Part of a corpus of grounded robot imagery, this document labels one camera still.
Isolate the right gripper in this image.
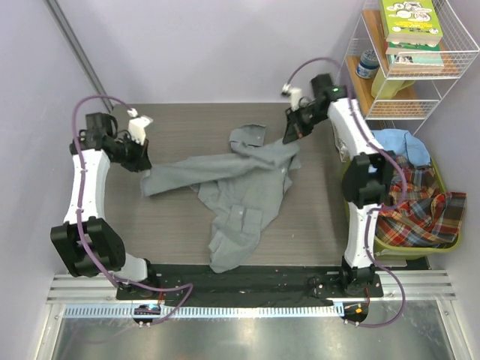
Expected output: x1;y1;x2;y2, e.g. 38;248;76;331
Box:
284;103;329;143

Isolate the grey long sleeve shirt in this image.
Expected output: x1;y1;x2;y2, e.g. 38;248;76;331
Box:
140;124;301;273

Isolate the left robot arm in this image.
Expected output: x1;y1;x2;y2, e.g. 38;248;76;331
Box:
50;110;160;299

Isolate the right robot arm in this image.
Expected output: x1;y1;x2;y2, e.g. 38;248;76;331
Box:
281;73;394;298

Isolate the plastic wrapped paper packet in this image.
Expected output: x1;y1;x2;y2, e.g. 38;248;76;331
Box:
332;124;350;163

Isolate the yellow green cloth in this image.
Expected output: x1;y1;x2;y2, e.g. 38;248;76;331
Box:
370;70;416;100

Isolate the small blue white jar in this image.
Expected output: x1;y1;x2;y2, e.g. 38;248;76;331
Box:
355;49;380;79

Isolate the light blue shirt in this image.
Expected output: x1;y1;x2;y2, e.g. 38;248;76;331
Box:
372;129;431;167

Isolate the lower stacked book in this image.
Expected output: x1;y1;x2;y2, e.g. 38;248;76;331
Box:
385;42;444;71

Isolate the green book on top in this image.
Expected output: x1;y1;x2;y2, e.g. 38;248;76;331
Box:
378;0;443;46

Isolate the green laundry basket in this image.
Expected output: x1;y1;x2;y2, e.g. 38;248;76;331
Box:
342;154;467;267

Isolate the plaid shirt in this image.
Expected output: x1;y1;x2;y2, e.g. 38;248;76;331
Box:
376;155;467;248

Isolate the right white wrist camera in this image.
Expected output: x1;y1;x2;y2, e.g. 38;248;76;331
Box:
281;83;303;111

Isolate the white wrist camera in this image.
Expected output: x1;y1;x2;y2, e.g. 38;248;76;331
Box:
281;83;303;111
127;108;153;146

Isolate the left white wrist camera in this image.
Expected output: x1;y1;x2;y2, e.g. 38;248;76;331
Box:
127;108;153;146

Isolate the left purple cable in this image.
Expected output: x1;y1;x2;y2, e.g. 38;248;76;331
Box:
72;95;194;326

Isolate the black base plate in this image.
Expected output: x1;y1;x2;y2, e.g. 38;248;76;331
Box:
116;264;384;322

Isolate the white wire shelf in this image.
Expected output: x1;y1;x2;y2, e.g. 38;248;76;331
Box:
337;1;479;128

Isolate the aluminium rail frame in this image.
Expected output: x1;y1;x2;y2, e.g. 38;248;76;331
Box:
35;264;473;359

